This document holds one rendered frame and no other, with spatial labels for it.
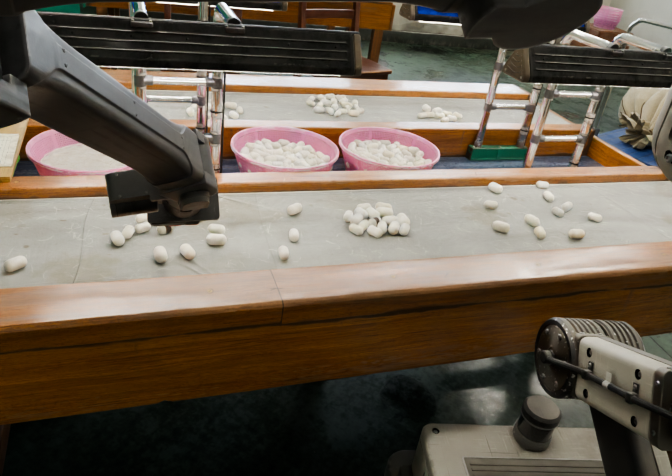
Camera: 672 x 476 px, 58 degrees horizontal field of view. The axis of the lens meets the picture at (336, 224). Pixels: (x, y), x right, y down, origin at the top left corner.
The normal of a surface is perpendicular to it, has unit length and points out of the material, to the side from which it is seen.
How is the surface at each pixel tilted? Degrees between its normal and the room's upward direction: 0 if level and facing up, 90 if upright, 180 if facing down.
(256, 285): 0
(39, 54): 68
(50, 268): 0
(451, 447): 0
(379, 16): 90
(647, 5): 90
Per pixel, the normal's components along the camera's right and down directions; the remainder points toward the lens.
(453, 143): 0.31, 0.50
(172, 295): 0.13, -0.87
